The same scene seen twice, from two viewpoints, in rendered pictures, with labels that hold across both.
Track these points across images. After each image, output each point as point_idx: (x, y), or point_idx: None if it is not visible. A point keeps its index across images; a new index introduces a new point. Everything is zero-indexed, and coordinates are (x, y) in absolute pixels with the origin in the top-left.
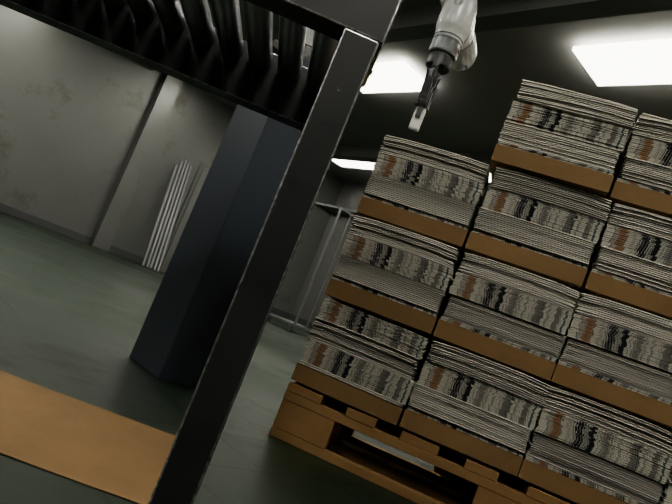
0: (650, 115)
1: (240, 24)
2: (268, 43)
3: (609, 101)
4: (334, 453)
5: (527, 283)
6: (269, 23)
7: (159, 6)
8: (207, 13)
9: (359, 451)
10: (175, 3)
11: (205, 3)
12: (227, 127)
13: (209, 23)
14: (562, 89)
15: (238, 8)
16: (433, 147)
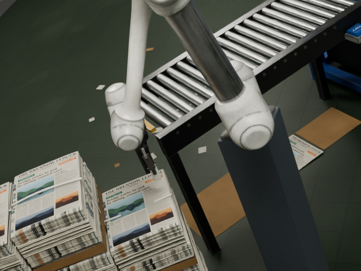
0: (5, 183)
1: (187, 100)
2: (177, 108)
3: (29, 170)
4: None
5: None
6: (168, 102)
7: None
8: (198, 94)
9: None
10: (210, 88)
11: (194, 91)
12: (293, 154)
13: (202, 97)
14: (55, 159)
15: (180, 95)
16: (134, 179)
